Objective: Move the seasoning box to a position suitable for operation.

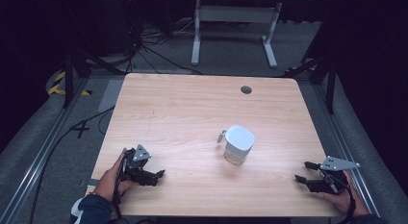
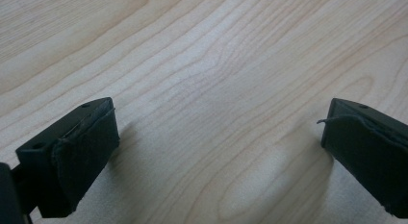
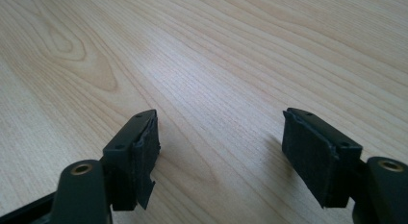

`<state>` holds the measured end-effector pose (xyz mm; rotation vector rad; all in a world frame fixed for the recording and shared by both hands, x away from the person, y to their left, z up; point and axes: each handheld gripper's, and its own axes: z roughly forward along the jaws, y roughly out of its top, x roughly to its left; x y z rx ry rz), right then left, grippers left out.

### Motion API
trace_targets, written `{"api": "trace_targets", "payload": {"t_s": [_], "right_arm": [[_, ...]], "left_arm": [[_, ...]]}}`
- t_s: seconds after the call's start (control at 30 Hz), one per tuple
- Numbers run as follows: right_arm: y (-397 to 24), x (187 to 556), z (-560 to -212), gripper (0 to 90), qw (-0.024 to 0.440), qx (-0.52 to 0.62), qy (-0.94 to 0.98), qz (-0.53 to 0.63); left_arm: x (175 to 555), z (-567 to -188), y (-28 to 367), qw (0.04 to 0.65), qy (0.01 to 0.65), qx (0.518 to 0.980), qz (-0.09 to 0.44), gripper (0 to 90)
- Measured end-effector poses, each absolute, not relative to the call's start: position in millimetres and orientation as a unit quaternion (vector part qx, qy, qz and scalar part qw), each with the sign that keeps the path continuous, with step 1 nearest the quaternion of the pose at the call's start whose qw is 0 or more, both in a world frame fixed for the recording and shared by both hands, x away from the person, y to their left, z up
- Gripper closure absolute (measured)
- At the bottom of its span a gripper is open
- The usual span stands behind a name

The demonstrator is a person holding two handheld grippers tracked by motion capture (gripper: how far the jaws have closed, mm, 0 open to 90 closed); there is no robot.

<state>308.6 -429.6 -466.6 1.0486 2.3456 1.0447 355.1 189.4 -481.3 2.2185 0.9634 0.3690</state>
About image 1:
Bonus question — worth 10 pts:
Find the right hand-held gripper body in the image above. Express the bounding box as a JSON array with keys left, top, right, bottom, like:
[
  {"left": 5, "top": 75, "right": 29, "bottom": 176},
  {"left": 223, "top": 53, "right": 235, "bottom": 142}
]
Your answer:
[{"left": 307, "top": 155, "right": 361, "bottom": 196}]

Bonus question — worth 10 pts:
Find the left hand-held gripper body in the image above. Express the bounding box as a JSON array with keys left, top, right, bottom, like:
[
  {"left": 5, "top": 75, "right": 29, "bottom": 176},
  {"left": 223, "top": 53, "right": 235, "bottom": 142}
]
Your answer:
[{"left": 118, "top": 143, "right": 153, "bottom": 184}]

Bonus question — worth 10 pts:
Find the person's right hand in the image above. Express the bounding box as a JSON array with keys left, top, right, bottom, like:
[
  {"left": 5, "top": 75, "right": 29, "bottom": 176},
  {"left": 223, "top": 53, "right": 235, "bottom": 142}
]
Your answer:
[{"left": 316, "top": 180, "right": 370, "bottom": 217}]

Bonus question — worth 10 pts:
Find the person's left hand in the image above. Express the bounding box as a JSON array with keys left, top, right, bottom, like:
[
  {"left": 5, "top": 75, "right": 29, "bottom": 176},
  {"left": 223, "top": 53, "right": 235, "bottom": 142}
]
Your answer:
[{"left": 92, "top": 147, "right": 139, "bottom": 203}]

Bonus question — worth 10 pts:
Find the black tripod stand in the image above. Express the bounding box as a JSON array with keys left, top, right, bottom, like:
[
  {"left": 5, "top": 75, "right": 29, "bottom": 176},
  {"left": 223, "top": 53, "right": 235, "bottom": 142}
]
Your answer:
[
  {"left": 281, "top": 12, "right": 339, "bottom": 115},
  {"left": 61, "top": 0, "right": 127, "bottom": 109}
]

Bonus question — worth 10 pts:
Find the right hand-held gripper cable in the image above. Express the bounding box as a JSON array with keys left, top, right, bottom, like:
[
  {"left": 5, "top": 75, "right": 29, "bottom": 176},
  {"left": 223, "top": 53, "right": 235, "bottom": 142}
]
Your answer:
[{"left": 323, "top": 172, "right": 357, "bottom": 224}]

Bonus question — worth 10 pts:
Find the hand-held gripper cable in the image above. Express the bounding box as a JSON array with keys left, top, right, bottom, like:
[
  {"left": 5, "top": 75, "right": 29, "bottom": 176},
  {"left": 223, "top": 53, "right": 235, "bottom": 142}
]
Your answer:
[
  {"left": 111, "top": 160, "right": 127, "bottom": 220},
  {"left": 323, "top": 172, "right": 357, "bottom": 224}
]

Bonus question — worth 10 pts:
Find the aluminium floor rail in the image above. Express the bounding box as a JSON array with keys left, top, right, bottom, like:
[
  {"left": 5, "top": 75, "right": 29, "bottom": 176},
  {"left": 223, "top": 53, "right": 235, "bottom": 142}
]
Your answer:
[
  {"left": 0, "top": 77, "right": 90, "bottom": 224},
  {"left": 312, "top": 84, "right": 382, "bottom": 217}
]

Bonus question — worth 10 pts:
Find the left hand-held gripper cable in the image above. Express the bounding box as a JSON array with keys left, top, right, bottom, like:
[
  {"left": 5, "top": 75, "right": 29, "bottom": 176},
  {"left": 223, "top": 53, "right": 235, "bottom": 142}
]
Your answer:
[{"left": 111, "top": 160, "right": 127, "bottom": 220}]

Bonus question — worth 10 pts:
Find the long black floor cable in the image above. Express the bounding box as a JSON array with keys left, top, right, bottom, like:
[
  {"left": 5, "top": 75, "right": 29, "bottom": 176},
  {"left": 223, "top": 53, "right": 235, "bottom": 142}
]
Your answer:
[{"left": 29, "top": 105, "right": 115, "bottom": 224}]

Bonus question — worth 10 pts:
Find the bundle of black cables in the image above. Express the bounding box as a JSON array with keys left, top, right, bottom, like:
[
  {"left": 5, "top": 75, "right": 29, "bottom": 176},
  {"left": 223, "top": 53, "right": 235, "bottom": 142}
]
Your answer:
[{"left": 123, "top": 16, "right": 205, "bottom": 76}]

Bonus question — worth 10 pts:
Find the white metal desk frame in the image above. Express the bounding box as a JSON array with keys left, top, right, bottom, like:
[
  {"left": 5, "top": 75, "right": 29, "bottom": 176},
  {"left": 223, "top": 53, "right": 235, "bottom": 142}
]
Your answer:
[{"left": 191, "top": 0, "right": 283, "bottom": 69}]

